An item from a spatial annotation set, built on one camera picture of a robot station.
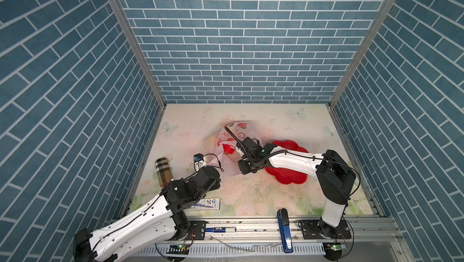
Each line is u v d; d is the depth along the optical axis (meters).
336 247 0.71
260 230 0.75
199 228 0.74
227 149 0.93
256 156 0.68
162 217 0.48
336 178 0.48
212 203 0.80
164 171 0.88
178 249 0.72
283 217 0.74
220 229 0.74
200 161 0.67
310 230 0.73
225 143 0.86
